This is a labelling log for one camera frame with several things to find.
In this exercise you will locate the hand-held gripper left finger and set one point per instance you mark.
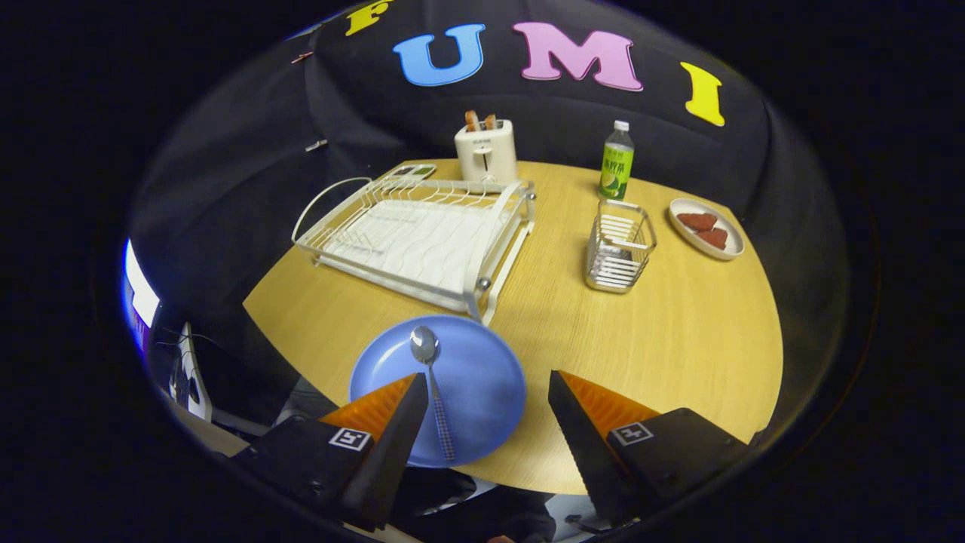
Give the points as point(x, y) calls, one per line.
point(384, 460)

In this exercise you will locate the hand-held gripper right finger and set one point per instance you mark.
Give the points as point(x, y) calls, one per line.
point(584, 452)

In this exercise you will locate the blue plate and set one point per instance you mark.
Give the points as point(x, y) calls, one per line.
point(482, 392)

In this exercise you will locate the white oval plate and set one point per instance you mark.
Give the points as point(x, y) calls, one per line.
point(727, 253)

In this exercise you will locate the red meat slice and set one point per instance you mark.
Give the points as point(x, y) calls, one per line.
point(697, 221)
point(713, 237)

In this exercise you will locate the green label drink bottle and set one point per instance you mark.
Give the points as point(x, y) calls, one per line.
point(616, 170)

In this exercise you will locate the beige divided food tray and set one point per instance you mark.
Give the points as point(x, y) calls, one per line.
point(411, 171)

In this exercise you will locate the lit computer screen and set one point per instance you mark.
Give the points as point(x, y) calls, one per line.
point(139, 294)

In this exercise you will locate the white toaster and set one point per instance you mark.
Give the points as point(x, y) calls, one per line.
point(486, 154)

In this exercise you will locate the black backdrop cloth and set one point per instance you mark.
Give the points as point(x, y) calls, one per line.
point(226, 188)

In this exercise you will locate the white clip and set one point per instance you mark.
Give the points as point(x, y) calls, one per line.
point(317, 145)

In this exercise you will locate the red clip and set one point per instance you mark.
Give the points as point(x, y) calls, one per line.
point(301, 56)

